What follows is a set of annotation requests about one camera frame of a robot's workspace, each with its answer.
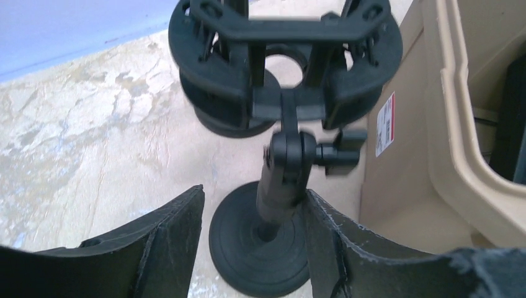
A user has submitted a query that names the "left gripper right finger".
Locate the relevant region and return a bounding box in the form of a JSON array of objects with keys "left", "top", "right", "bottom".
[{"left": 301, "top": 190, "right": 525, "bottom": 297}]

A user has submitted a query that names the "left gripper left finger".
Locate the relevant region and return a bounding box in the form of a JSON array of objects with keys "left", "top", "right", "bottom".
[{"left": 1, "top": 185, "right": 205, "bottom": 297}]

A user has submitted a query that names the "black shock mount mic stand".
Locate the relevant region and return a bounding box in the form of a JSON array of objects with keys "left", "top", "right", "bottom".
[{"left": 168, "top": 1, "right": 403, "bottom": 297}]

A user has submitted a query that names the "black stand with blue mic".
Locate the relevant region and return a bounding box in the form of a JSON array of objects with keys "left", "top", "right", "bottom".
[{"left": 193, "top": 106, "right": 277, "bottom": 138}]

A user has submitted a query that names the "tan plastic tool case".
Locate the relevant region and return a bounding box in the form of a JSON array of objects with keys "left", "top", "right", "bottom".
[{"left": 359, "top": 1, "right": 525, "bottom": 253}]

